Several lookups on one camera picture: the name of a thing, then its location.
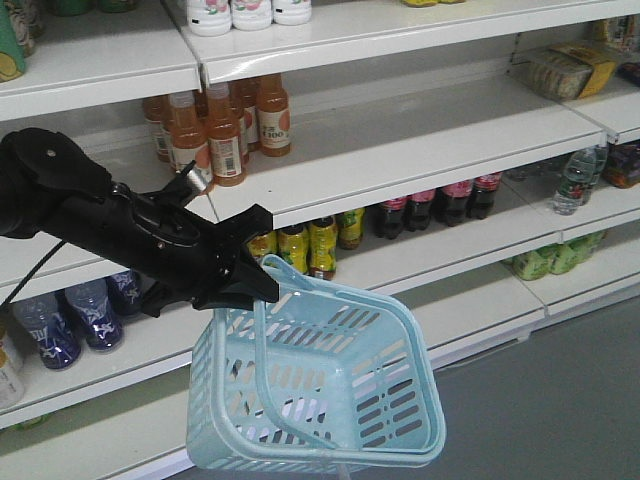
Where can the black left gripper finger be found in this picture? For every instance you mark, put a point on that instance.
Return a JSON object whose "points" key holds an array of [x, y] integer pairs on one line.
{"points": [[235, 282]]}

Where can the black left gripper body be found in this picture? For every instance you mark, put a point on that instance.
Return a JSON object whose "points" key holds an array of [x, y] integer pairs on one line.
{"points": [[172, 245]]}

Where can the light blue plastic basket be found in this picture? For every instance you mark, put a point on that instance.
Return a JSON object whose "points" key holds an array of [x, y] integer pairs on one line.
{"points": [[328, 379]]}

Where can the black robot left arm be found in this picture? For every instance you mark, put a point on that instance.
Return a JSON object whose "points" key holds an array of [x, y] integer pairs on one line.
{"points": [[48, 184]]}

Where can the coke bottle red label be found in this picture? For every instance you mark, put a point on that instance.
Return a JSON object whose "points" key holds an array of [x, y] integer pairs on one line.
{"points": [[389, 221], [417, 213], [482, 198], [451, 202]]}

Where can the yellow lemon tea bottle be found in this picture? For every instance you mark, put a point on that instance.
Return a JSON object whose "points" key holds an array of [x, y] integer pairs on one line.
{"points": [[350, 228], [293, 245], [323, 242]]}

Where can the blue sports drink bottle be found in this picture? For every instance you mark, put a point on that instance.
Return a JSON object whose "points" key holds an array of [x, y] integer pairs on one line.
{"points": [[125, 292], [42, 317], [90, 301]]}

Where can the orange C100 juice bottle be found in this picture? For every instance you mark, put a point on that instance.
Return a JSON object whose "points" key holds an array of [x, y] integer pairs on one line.
{"points": [[188, 136], [273, 116]]}

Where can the white peach drink bottle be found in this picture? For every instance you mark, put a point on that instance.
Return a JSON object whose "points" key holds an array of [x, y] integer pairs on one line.
{"points": [[291, 12], [251, 15], [208, 17]]}

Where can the white metal shelving unit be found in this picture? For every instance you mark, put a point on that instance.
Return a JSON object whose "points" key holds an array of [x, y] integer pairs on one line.
{"points": [[531, 318]]}

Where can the clear water bottle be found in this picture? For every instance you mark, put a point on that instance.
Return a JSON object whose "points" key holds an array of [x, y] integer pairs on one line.
{"points": [[577, 174]]}

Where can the wrist camera with silver lens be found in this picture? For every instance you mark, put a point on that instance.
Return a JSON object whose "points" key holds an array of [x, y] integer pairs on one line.
{"points": [[186, 185]]}

